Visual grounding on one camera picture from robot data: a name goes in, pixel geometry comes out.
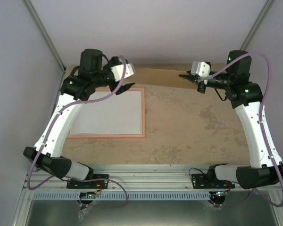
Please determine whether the sunset landscape photo print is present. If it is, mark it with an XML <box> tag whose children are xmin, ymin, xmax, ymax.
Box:
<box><xmin>69</xmin><ymin>90</ymin><xmax>142</xmax><ymax>135</ymax></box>

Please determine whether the brown cardboard backing board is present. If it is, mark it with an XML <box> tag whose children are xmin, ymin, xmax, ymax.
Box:
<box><xmin>124</xmin><ymin>68</ymin><xmax>197</xmax><ymax>89</ymax></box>

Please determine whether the pink wooden picture frame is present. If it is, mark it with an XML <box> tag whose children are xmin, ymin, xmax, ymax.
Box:
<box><xmin>66</xmin><ymin>87</ymin><xmax>147</xmax><ymax>139</ymax></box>

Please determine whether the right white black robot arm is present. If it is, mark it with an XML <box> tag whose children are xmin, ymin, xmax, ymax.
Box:
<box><xmin>181</xmin><ymin>50</ymin><xmax>283</xmax><ymax>189</ymax></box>

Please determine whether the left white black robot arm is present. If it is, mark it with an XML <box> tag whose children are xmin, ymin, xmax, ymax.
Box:
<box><xmin>23</xmin><ymin>49</ymin><xmax>135</xmax><ymax>188</ymax></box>

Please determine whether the left controller circuit board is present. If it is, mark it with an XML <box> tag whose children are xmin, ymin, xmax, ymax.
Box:
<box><xmin>79</xmin><ymin>190</ymin><xmax>101</xmax><ymax>199</ymax></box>

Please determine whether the controller circuit board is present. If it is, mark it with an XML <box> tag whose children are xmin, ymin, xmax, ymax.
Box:
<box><xmin>211</xmin><ymin>190</ymin><xmax>229</xmax><ymax>197</ymax></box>
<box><xmin>79</xmin><ymin>190</ymin><xmax>101</xmax><ymax>199</ymax></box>

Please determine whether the right controller circuit board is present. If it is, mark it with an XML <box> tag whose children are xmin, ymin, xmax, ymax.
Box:
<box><xmin>211</xmin><ymin>190</ymin><xmax>229</xmax><ymax>197</ymax></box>

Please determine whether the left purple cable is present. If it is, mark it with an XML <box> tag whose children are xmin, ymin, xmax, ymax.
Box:
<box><xmin>27</xmin><ymin>55</ymin><xmax>129</xmax><ymax>209</ymax></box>

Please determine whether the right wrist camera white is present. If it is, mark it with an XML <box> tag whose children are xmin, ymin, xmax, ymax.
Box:
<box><xmin>191</xmin><ymin>61</ymin><xmax>210</xmax><ymax>79</ymax></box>

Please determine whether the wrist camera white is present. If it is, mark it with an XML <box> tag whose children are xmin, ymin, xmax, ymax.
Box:
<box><xmin>111</xmin><ymin>63</ymin><xmax>135</xmax><ymax>81</ymax></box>
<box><xmin>191</xmin><ymin>61</ymin><xmax>210</xmax><ymax>79</ymax></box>

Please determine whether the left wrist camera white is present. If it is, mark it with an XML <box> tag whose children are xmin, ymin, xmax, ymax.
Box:
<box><xmin>111</xmin><ymin>63</ymin><xmax>135</xmax><ymax>81</ymax></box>

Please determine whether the aluminium rail base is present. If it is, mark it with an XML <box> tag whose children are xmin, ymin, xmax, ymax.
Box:
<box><xmin>23</xmin><ymin>163</ymin><xmax>283</xmax><ymax>192</ymax></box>

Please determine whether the right aluminium corner post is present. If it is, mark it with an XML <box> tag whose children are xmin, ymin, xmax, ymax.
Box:
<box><xmin>240</xmin><ymin>0</ymin><xmax>276</xmax><ymax>51</ymax></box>

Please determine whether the aluminium corner post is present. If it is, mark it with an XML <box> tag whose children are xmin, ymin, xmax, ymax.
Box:
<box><xmin>23</xmin><ymin>0</ymin><xmax>66</xmax><ymax>73</ymax></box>
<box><xmin>240</xmin><ymin>0</ymin><xmax>276</xmax><ymax>51</ymax></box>

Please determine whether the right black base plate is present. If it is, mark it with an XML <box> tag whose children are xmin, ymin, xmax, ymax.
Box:
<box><xmin>190</xmin><ymin>173</ymin><xmax>235</xmax><ymax>189</ymax></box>

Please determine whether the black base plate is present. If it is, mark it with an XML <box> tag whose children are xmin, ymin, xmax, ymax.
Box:
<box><xmin>190</xmin><ymin>173</ymin><xmax>235</xmax><ymax>189</ymax></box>
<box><xmin>66</xmin><ymin>173</ymin><xmax>109</xmax><ymax>189</ymax></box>

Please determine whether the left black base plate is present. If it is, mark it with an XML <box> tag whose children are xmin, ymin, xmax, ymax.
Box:
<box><xmin>66</xmin><ymin>173</ymin><xmax>109</xmax><ymax>189</ymax></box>

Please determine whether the left aluminium corner post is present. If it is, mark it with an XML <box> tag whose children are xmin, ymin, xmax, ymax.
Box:
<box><xmin>23</xmin><ymin>0</ymin><xmax>66</xmax><ymax>73</ymax></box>

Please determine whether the slotted grey cable duct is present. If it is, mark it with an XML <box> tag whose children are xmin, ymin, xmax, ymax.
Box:
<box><xmin>33</xmin><ymin>191</ymin><xmax>210</xmax><ymax>201</ymax></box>

